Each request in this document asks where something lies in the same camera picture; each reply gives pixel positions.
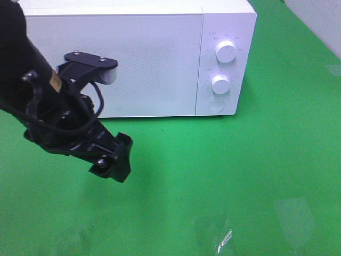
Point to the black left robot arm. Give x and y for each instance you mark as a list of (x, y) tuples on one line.
[(22, 62)]

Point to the white microwave knob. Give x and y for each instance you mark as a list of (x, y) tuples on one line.
[(220, 84), (225, 51)]

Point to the round white door-release button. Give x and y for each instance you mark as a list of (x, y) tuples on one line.
[(216, 106)]

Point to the white microwave oven body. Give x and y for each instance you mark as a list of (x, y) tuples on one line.
[(234, 20)]

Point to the white microwave door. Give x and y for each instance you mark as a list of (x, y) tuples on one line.
[(158, 57)]

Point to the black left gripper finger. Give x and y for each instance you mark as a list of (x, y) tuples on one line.
[(116, 165)]

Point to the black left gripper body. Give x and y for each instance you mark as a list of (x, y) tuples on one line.
[(65, 122)]

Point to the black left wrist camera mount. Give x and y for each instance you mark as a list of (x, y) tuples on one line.
[(84, 68)]

